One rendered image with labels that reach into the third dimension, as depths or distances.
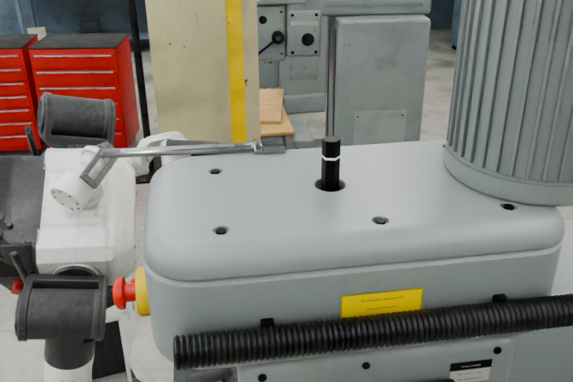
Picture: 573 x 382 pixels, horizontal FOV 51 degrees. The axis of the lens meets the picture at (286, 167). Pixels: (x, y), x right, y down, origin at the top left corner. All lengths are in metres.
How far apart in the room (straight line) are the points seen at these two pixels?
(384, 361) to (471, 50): 0.37
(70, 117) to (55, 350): 0.47
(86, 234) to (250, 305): 0.62
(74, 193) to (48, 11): 8.93
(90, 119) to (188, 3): 1.12
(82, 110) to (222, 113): 1.22
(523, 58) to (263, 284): 0.35
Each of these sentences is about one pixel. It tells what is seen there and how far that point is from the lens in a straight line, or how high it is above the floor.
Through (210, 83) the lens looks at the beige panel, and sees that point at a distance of 2.46.
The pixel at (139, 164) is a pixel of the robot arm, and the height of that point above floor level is 1.57.
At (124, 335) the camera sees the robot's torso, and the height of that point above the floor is 1.22.
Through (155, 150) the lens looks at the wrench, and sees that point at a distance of 0.82.
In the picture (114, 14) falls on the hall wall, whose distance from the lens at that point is 9.86.
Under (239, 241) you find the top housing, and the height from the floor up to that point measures 1.89.
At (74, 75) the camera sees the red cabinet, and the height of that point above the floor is 0.77.
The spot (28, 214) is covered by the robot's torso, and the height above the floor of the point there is 1.65.
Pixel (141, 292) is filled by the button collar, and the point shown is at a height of 1.78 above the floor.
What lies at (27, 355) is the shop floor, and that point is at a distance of 3.56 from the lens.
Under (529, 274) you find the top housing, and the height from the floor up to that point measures 1.83.
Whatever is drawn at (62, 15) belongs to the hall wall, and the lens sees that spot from 9.98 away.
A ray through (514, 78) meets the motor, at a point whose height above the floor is 2.03.
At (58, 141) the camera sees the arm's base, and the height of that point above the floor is 1.73.
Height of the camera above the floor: 2.22
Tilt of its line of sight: 25 degrees down
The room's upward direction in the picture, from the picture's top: straight up
